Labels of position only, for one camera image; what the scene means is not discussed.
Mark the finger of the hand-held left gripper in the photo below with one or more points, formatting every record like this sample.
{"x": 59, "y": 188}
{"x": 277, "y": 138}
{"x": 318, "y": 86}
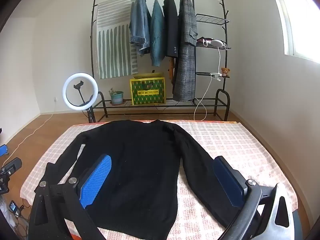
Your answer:
{"x": 11, "y": 166}
{"x": 3, "y": 150}

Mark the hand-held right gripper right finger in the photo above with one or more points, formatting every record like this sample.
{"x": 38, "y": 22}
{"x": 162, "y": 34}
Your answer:
{"x": 227, "y": 182}

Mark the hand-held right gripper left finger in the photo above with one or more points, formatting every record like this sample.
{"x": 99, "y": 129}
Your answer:
{"x": 96, "y": 180}

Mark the black sweater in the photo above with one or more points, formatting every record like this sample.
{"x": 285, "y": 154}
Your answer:
{"x": 140, "y": 167}

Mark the black metal clothes rack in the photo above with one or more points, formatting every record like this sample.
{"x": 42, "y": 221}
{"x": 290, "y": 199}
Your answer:
{"x": 211, "y": 19}

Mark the pink checked bed cover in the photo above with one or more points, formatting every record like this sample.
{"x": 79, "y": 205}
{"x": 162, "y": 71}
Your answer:
{"x": 237, "y": 142}

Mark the potted plant in teal pot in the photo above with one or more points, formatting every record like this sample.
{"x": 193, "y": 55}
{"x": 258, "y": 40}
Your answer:
{"x": 117, "y": 98}

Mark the yellow green patterned box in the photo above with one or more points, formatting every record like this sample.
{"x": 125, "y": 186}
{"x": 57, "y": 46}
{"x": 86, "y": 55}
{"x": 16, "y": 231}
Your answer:
{"x": 147, "y": 92}

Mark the brown teddy bear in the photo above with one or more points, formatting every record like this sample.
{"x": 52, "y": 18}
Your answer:
{"x": 225, "y": 71}

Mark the grey plaid coat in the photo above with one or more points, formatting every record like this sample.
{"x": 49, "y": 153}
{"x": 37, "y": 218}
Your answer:
{"x": 185, "y": 67}

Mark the green striped hanging cloth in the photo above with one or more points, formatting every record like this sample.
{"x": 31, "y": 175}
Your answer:
{"x": 112, "y": 55}

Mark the white clip lamp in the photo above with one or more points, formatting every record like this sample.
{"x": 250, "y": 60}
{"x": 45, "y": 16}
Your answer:
{"x": 217, "y": 43}

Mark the dark red cloth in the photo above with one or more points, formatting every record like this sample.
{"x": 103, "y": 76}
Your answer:
{"x": 201, "y": 40}

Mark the teal knit sweater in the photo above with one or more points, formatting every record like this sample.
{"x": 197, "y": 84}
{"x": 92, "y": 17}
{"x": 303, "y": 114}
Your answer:
{"x": 157, "y": 35}

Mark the blue denim jacket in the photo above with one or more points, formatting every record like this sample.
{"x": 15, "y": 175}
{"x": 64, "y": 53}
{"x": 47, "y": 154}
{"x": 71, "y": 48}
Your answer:
{"x": 140, "y": 25}

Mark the black blazer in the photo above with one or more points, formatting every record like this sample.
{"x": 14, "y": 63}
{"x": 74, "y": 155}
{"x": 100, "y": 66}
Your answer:
{"x": 171, "y": 30}

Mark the window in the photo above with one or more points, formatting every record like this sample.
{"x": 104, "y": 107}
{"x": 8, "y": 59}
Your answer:
{"x": 300, "y": 17}

